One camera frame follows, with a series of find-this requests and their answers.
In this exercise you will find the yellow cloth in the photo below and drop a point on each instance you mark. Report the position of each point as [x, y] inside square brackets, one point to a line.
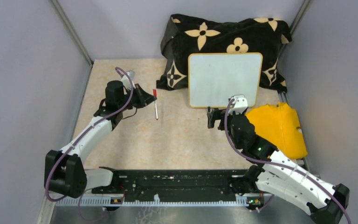
[280, 125]

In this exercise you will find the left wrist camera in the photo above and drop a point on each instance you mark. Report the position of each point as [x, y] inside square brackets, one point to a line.
[128, 79]

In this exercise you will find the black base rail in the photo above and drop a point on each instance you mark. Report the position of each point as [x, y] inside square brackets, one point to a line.
[185, 188]

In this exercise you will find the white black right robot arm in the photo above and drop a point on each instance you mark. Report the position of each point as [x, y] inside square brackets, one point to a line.
[275, 173]

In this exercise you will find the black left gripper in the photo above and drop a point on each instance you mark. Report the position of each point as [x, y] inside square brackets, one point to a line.
[144, 98]

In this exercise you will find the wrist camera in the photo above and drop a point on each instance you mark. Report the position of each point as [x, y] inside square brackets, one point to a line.
[238, 104]
[128, 79]

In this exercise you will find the black floral pillow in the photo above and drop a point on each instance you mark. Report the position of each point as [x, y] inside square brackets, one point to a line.
[185, 35]

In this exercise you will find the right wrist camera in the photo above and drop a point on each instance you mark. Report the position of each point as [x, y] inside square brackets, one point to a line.
[238, 104]

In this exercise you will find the white red capped marker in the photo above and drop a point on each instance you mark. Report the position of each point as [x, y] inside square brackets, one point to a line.
[155, 103]

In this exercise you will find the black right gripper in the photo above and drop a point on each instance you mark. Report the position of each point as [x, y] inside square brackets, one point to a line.
[212, 116]

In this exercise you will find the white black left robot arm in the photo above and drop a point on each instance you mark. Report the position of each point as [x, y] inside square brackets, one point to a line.
[64, 170]

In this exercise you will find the yellow framed whiteboard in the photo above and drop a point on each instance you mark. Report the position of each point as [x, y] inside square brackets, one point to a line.
[213, 78]

